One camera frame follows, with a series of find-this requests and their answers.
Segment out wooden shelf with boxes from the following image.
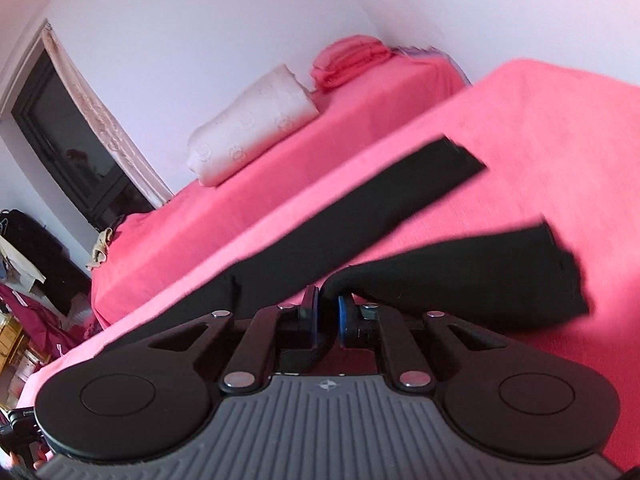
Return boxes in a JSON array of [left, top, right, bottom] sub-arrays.
[[0, 314, 51, 412]]

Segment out dark window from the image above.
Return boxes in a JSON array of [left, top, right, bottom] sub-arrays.
[[12, 52, 153, 231]]

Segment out red-pink far bed cover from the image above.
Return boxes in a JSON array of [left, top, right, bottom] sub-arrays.
[[91, 55, 464, 327]]

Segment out dark red hanging garment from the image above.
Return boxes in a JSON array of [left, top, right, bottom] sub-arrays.
[[1, 284, 82, 360]]

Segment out black knit pants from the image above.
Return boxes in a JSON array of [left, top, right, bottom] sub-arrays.
[[112, 138, 589, 349]]

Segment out pale pink curtain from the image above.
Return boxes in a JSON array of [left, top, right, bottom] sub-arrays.
[[40, 23, 174, 208]]

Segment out folded red blanket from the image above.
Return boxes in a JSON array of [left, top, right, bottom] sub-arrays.
[[310, 35, 393, 91]]

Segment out beige cloth on bed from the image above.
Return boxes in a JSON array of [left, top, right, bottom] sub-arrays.
[[86, 228, 114, 271]]

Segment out pale pink embossed pillow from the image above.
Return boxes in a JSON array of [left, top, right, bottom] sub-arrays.
[[186, 65, 320, 188]]

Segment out pink blanket near bed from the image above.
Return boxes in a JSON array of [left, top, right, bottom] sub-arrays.
[[20, 60, 639, 466]]

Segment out black hanging clothes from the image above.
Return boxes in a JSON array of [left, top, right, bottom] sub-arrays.
[[1, 209, 91, 314]]

